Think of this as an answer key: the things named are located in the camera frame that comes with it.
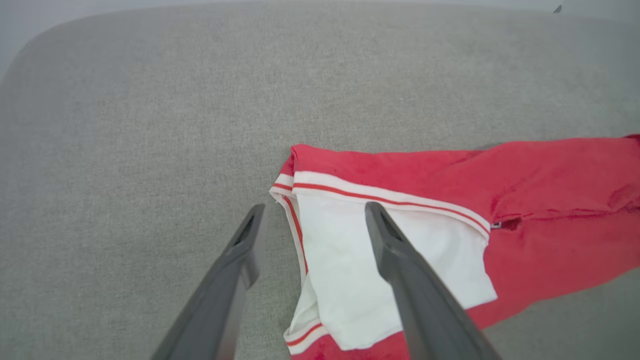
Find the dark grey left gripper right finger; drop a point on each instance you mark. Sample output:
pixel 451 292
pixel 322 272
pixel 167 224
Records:
pixel 425 300

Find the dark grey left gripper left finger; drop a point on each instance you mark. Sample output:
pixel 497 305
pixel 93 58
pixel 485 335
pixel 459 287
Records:
pixel 220 295

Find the red and white garment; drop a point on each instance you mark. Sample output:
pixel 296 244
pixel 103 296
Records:
pixel 550 200

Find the grey fabric sofa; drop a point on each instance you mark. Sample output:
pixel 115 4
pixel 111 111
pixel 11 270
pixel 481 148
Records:
pixel 150 125

